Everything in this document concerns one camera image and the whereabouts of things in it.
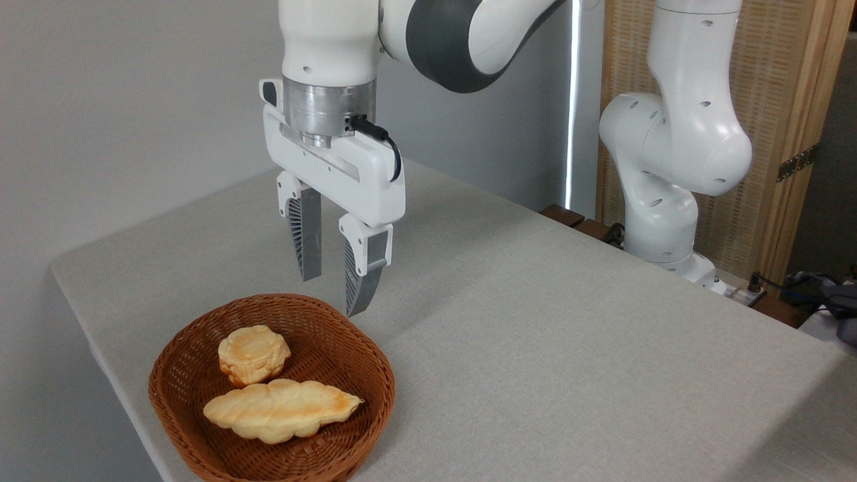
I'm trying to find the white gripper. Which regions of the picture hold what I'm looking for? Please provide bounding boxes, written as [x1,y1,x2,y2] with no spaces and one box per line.
[259,78,407,318]

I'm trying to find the round golden bread roll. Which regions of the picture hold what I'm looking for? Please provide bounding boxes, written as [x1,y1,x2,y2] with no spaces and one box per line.
[218,325,293,389]

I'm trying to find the long braided bread loaf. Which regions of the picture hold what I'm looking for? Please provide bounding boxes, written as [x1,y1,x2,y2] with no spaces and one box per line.
[202,378,365,445]

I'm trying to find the brown wicker basket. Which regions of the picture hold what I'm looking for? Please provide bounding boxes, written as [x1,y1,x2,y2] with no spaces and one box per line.
[148,293,396,482]

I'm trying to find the dark brown wooden slat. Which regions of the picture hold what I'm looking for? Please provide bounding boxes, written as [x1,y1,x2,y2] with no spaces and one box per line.
[749,293,812,329]
[572,218,615,243]
[539,204,586,229]

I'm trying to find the white power strip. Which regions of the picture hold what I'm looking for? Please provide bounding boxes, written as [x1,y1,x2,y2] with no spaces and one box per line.
[722,283,765,307]

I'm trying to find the wooden folding screen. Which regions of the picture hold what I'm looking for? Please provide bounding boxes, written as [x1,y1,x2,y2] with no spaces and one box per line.
[595,0,857,290]

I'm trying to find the metal screen hinge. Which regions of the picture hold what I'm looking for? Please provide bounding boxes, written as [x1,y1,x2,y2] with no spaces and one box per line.
[776,143,820,183]

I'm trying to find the dark grey bag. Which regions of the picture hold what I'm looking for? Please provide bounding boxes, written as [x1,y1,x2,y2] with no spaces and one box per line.
[779,266,857,347]

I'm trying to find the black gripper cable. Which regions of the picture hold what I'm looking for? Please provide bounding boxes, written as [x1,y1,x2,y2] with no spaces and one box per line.
[349,114,403,183]

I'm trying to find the black plug with cable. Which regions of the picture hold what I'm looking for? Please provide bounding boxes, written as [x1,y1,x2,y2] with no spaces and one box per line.
[745,270,838,310]

